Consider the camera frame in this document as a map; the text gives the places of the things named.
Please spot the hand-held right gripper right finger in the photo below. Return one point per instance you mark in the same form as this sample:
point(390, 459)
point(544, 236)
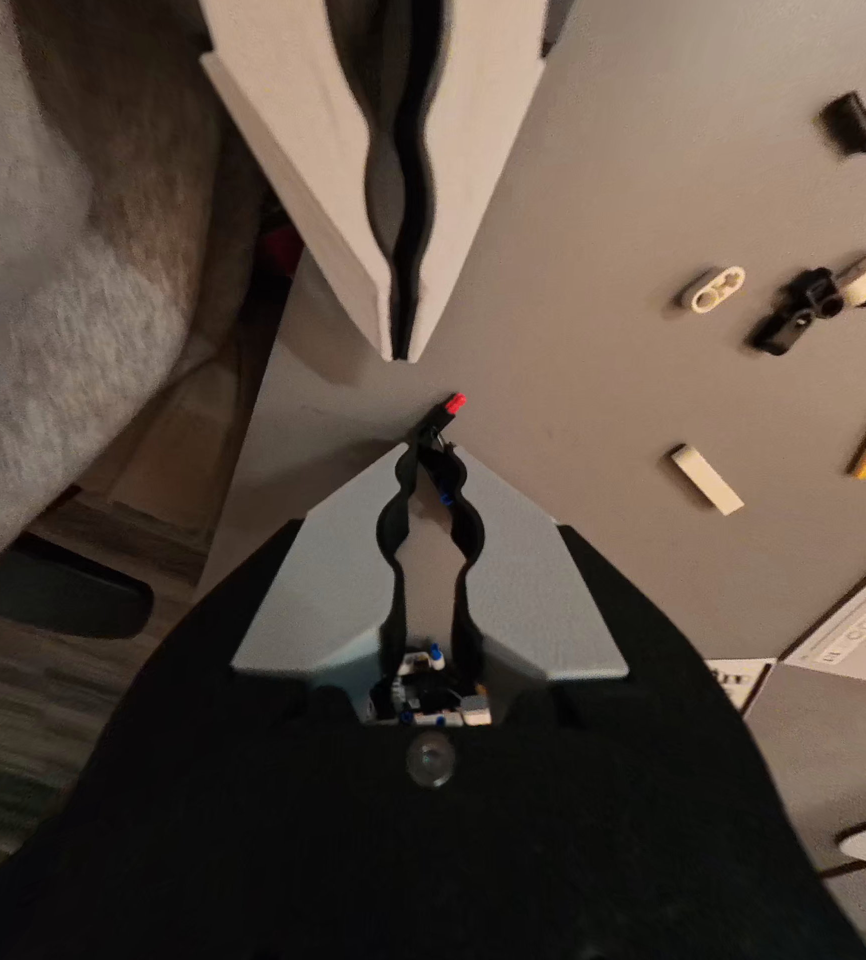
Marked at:
point(538, 592)

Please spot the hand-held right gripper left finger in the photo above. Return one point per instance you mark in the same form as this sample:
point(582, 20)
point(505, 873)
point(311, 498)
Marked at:
point(320, 592)

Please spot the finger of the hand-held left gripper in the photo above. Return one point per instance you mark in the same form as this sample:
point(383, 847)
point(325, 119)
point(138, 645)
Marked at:
point(485, 112)
point(290, 112)

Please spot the white five-hole lego beam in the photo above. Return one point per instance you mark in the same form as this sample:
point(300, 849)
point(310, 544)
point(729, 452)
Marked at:
point(706, 480)

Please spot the black lego assembly red pins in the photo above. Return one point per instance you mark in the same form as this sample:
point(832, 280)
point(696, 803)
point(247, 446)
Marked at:
point(454, 405)

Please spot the zebra striped lego helicopter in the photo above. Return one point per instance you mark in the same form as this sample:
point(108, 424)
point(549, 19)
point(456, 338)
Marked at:
point(433, 709)

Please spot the white two-hole lego beam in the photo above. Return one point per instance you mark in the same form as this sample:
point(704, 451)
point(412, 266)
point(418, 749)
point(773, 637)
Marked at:
point(718, 288)

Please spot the black lego connector piece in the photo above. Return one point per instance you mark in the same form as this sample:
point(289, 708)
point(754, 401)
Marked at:
point(777, 330)

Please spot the black lego cylinder piece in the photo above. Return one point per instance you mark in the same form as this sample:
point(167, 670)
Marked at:
point(849, 124)

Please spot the zebra striped sticker sheet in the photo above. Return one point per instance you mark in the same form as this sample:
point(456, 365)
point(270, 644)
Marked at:
point(740, 679)

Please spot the grey sweatshirt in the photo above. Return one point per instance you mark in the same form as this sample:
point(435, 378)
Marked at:
point(43, 300)

